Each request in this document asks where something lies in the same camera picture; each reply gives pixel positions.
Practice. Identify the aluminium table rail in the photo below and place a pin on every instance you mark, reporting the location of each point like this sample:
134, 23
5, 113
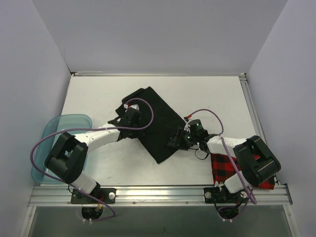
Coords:
104, 74
156, 196
254, 111

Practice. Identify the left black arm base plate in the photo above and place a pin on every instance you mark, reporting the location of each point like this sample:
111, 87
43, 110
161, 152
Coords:
107, 195

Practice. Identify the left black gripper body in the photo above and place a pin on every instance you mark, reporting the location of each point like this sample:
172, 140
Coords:
133, 116

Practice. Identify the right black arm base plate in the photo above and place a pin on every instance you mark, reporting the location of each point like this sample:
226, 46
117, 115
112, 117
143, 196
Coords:
216, 195

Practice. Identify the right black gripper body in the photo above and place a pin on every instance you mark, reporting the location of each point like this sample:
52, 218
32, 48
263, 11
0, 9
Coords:
180, 138

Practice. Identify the black long sleeve shirt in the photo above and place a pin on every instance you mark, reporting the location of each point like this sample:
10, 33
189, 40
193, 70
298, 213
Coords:
163, 127

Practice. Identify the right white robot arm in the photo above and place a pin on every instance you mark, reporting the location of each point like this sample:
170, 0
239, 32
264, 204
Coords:
235, 163

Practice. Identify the translucent blue plastic bin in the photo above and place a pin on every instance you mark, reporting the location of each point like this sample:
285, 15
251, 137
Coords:
58, 123

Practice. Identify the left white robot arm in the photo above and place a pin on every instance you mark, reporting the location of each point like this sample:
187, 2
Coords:
67, 157

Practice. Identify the right aluminium table rail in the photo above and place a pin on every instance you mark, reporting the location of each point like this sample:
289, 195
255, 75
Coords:
254, 111

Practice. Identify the front aluminium table rail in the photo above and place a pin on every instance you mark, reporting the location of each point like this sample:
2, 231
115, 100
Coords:
156, 196

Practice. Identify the red black plaid shirt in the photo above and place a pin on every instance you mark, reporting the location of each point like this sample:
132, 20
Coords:
222, 169

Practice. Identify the back aluminium table rail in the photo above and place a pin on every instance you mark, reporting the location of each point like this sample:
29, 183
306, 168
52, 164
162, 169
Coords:
104, 74

